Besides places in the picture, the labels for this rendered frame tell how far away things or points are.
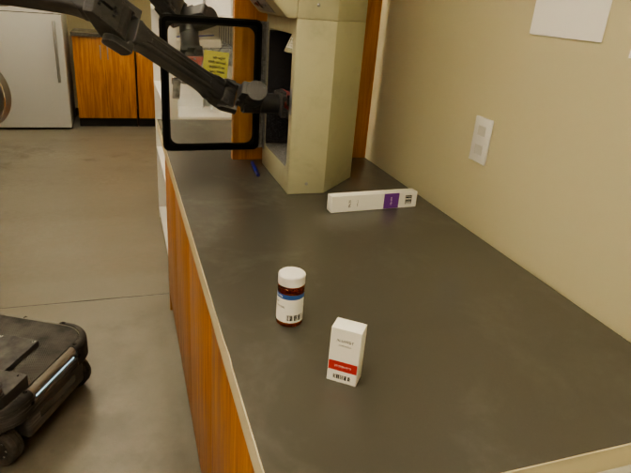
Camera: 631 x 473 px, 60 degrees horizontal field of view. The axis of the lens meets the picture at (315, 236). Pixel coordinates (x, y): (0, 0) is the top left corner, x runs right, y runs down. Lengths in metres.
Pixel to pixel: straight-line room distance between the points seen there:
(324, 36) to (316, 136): 0.26
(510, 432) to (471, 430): 0.05
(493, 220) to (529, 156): 0.20
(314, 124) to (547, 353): 0.87
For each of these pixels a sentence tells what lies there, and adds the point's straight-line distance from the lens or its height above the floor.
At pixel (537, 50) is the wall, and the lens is 1.35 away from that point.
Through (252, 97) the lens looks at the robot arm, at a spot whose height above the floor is 1.20.
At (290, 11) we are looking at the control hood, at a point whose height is 1.42.
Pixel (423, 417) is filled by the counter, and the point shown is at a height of 0.94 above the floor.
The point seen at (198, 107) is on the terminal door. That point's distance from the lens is 1.78.
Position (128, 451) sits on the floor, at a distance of 2.11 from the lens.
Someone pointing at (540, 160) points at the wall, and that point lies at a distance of 1.32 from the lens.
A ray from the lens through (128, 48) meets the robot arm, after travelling 1.40.
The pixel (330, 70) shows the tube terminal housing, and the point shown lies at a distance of 1.54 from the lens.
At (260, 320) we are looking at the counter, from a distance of 0.97.
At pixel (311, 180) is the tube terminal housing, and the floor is 0.98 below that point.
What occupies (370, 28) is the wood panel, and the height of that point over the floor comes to 1.38.
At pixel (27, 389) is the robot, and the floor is 0.24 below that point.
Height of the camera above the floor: 1.46
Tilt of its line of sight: 23 degrees down
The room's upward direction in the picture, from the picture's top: 5 degrees clockwise
